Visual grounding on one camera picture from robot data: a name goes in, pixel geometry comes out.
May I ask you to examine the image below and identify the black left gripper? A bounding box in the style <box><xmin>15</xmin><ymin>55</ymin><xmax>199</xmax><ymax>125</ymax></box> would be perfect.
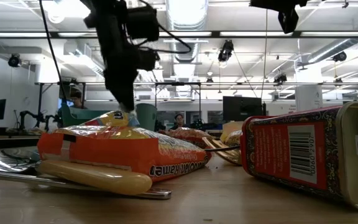
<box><xmin>96</xmin><ymin>27</ymin><xmax>161</xmax><ymax>113</ymax></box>

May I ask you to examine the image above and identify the blue ramen packet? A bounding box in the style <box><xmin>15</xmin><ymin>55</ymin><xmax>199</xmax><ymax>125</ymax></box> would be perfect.
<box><xmin>82</xmin><ymin>110</ymin><xmax>140</xmax><ymax>128</ymax></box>

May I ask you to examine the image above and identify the orange chicken ramen packet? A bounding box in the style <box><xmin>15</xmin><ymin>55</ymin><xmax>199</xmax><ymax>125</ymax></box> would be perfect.
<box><xmin>37</xmin><ymin>126</ymin><xmax>213</xmax><ymax>183</ymax></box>

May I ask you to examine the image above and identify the red ramen packet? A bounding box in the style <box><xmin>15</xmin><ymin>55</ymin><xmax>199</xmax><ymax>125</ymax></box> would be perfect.
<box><xmin>160</xmin><ymin>127</ymin><xmax>213</xmax><ymax>149</ymax></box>

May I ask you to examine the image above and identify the orange-handled metal spoon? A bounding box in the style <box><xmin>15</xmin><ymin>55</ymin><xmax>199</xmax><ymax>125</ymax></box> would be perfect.
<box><xmin>0</xmin><ymin>147</ymin><xmax>154</xmax><ymax>196</ymax></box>

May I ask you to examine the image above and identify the plain silver spoon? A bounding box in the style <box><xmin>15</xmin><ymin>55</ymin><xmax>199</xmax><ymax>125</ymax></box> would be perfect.
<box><xmin>0</xmin><ymin>170</ymin><xmax>172</xmax><ymax>200</ymax></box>

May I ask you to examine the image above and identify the gold spoon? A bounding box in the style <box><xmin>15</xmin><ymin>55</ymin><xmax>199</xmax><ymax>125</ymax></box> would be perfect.
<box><xmin>202</xmin><ymin>136</ymin><xmax>242</xmax><ymax>166</ymax></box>

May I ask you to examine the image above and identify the red patterned spice tin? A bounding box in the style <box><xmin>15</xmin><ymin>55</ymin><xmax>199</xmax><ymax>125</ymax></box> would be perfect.
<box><xmin>240</xmin><ymin>101</ymin><xmax>358</xmax><ymax>212</ymax></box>

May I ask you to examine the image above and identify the teal plastic bin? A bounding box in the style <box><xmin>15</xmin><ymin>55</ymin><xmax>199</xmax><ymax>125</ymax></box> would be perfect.
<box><xmin>60</xmin><ymin>103</ymin><xmax>158</xmax><ymax>131</ymax></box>

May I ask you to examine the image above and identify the person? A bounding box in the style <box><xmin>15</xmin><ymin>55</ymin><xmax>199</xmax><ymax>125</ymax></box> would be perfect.
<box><xmin>69</xmin><ymin>90</ymin><xmax>88</xmax><ymax>110</ymax></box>
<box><xmin>168</xmin><ymin>113</ymin><xmax>190</xmax><ymax>131</ymax></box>

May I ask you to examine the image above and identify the white round column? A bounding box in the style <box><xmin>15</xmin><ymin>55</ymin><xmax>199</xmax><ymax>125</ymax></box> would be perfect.
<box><xmin>295</xmin><ymin>67</ymin><xmax>324</xmax><ymax>112</ymax></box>

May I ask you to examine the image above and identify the large black monitor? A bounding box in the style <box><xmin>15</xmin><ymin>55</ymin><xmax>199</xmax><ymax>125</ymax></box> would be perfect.
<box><xmin>222</xmin><ymin>95</ymin><xmax>267</xmax><ymax>123</ymax></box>

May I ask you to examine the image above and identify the orange translucent bin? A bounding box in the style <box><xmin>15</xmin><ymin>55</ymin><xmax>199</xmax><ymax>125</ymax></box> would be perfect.
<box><xmin>221</xmin><ymin>121</ymin><xmax>245</xmax><ymax>138</ymax></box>

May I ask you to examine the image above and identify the slanted silver duct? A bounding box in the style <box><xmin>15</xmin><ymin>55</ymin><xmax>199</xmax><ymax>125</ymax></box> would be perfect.
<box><xmin>306</xmin><ymin>37</ymin><xmax>358</xmax><ymax>65</ymax></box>

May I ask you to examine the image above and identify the background black frame stand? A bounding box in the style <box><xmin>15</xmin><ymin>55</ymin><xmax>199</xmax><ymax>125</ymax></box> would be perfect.
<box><xmin>35</xmin><ymin>81</ymin><xmax>202</xmax><ymax>125</ymax></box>

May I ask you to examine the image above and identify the white rectangular duct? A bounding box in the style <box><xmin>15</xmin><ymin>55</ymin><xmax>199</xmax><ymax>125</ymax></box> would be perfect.
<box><xmin>63</xmin><ymin>40</ymin><xmax>105</xmax><ymax>77</ymax></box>

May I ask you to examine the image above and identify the black aluminium rig frame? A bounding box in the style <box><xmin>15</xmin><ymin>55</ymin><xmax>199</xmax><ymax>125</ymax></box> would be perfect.
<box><xmin>0</xmin><ymin>30</ymin><xmax>358</xmax><ymax>39</ymax></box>

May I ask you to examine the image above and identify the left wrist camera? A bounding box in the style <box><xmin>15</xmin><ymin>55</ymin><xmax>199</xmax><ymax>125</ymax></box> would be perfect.
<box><xmin>126</xmin><ymin>6</ymin><xmax>160</xmax><ymax>43</ymax></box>

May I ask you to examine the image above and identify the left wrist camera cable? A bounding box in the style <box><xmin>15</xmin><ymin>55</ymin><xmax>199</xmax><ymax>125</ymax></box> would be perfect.
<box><xmin>141</xmin><ymin>23</ymin><xmax>193</xmax><ymax>54</ymax></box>

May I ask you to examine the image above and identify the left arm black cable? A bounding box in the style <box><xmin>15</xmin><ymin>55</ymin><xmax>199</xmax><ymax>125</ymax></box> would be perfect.
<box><xmin>38</xmin><ymin>0</ymin><xmax>70</xmax><ymax>105</ymax></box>

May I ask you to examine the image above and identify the round silver ventilation duct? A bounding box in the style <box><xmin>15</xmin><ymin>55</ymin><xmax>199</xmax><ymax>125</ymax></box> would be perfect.
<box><xmin>165</xmin><ymin>0</ymin><xmax>209</xmax><ymax>63</ymax></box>

